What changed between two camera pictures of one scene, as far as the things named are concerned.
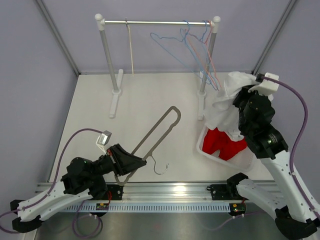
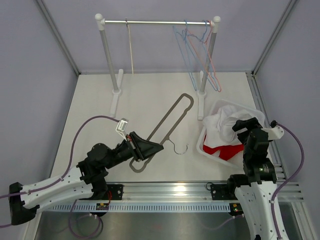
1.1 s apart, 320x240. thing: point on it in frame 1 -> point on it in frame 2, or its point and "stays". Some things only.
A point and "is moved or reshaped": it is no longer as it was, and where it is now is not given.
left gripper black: [121, 162] -> [141, 149]
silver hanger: [179, 114] is moved or reshaped
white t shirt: [223, 114] -> [218, 127]
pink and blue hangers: [213, 64] stays
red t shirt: [215, 139] stays
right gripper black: [244, 93] -> [248, 123]
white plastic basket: [243, 160] stays
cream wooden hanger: [126, 21] stays
